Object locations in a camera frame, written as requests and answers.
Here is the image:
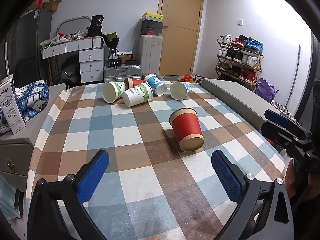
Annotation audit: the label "white suitcase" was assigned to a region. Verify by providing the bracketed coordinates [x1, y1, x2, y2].
[138, 34, 164, 75]

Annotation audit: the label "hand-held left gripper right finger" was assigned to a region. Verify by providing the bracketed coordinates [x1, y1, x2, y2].
[211, 150, 294, 240]

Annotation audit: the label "white milk carton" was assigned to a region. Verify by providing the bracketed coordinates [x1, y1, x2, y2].
[0, 74, 27, 134]

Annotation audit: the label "black wrapped bouquet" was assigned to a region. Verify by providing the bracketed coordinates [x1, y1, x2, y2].
[102, 32, 120, 60]

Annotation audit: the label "white cup with green print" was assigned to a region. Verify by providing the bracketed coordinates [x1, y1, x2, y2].
[122, 82, 153, 107]
[102, 81, 127, 104]

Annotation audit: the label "grey refrigerator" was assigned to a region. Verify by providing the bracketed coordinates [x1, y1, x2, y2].
[7, 8, 53, 87]

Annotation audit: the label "wooden door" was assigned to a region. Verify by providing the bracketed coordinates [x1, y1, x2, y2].
[157, 0, 205, 77]

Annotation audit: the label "small red paper cup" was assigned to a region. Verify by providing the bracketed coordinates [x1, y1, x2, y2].
[124, 77, 148, 88]

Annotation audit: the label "long grey box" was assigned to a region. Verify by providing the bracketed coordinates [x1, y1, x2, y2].
[201, 78, 298, 130]

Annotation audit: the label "white dresser with drawers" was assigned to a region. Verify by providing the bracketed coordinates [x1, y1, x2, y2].
[41, 36, 105, 84]

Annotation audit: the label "purple bag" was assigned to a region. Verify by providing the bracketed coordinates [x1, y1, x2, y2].
[255, 77, 279, 103]

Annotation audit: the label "open cardboard box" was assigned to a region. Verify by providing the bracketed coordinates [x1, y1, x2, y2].
[41, 0, 63, 12]

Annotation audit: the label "colourful toys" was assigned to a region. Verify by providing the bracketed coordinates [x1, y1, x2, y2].
[180, 74, 203, 84]

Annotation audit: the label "thin dark pole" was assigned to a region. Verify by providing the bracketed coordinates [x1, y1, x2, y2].
[285, 44, 301, 108]

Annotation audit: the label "grey drawer cabinet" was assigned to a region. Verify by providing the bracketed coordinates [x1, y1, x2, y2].
[0, 83, 67, 193]

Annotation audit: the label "grey metal bed frame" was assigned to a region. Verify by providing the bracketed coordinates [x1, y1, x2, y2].
[56, 16, 92, 38]

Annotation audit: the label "blue and white paper cup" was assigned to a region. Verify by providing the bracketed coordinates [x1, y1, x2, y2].
[170, 81, 191, 101]
[144, 74, 167, 96]

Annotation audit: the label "black paper bag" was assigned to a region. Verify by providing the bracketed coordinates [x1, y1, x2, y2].
[87, 15, 105, 37]

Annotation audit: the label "large red paper cup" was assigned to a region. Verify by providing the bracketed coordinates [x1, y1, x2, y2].
[169, 107, 205, 152]

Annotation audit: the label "checked tablecloth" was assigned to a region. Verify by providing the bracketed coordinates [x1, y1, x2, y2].
[27, 81, 286, 240]

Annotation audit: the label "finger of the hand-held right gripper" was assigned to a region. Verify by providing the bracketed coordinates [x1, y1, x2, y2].
[264, 109, 306, 137]
[260, 120, 300, 153]

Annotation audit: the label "blue plaid cloth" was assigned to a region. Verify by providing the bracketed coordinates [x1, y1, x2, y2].
[0, 79, 50, 135]

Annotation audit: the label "wooden shoe rack with shoes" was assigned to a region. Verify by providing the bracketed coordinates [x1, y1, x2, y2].
[215, 34, 264, 92]

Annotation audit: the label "person's right hand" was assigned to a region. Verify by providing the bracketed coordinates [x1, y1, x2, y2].
[285, 159, 320, 207]

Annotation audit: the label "stack of shoe boxes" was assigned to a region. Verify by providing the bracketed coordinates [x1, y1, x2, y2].
[140, 12, 164, 36]

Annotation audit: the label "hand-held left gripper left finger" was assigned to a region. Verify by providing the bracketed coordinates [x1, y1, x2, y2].
[26, 149, 110, 240]

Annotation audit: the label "silver suitcase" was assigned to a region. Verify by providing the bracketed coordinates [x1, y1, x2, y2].
[103, 64, 142, 83]

